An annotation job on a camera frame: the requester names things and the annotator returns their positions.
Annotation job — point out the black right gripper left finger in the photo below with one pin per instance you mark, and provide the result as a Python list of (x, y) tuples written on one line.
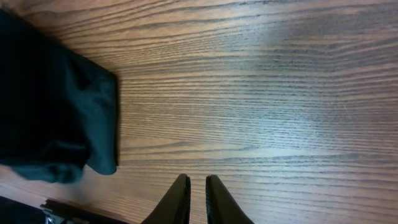
[(174, 208)]

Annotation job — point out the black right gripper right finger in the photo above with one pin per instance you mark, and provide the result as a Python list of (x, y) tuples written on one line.
[(221, 207)]

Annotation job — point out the black t-shirt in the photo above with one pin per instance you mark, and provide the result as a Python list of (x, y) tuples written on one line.
[(59, 110)]

